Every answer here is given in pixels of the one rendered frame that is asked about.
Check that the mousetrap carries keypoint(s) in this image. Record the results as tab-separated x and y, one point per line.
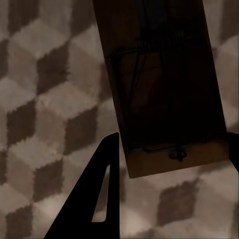
164	85

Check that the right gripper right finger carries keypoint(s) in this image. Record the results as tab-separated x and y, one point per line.
234	149

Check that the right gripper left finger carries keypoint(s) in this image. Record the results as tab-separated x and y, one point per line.
75	218

